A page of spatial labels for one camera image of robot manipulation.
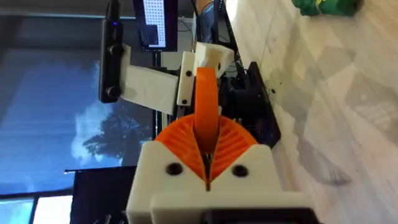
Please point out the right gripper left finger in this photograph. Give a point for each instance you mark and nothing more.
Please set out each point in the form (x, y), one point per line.
(155, 174)

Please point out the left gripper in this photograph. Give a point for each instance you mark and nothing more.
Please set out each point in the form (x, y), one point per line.
(149, 87)

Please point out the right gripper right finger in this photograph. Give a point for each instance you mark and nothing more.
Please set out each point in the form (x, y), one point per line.
(248, 174)

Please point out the green toy vegetable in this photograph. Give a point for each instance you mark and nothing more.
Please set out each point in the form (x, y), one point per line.
(329, 7)

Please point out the black panel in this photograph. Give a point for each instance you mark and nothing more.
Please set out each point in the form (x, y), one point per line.
(99, 196)

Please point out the person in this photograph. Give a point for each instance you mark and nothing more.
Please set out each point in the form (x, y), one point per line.
(205, 18)

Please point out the computer monitor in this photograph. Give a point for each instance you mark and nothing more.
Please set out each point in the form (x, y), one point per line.
(155, 21)

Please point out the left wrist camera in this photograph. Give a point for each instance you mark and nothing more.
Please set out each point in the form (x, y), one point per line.
(110, 68)

